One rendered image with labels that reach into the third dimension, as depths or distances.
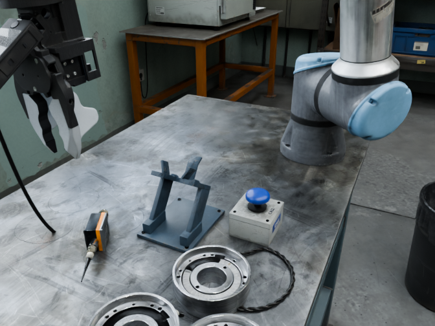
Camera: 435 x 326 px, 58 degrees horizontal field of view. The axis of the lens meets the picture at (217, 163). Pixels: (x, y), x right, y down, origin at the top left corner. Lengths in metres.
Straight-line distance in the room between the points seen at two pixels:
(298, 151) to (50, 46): 0.56
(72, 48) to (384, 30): 0.48
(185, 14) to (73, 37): 2.20
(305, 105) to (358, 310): 1.03
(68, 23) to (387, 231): 1.85
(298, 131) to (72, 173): 0.50
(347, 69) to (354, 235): 1.42
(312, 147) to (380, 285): 1.05
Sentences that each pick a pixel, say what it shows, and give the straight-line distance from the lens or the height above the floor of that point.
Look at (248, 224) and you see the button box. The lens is 0.64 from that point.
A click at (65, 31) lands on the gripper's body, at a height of 1.13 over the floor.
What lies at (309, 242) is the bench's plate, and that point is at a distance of 0.67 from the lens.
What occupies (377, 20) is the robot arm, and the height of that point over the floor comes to 1.12.
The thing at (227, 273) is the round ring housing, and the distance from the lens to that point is 0.56.
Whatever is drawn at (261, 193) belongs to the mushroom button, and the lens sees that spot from 0.64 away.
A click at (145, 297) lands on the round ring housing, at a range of 0.53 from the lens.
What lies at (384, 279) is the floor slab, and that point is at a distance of 1.88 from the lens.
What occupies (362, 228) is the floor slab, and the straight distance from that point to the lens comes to 2.14.
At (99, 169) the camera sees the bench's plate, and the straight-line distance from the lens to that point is 0.90.
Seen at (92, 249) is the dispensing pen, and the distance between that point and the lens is 0.63.
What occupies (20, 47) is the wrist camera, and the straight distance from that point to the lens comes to 0.53.
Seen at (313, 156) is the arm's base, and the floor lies 0.82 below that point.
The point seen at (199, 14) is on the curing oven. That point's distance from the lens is 2.70.
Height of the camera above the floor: 1.21
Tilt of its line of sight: 28 degrees down
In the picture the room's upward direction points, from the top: straight up
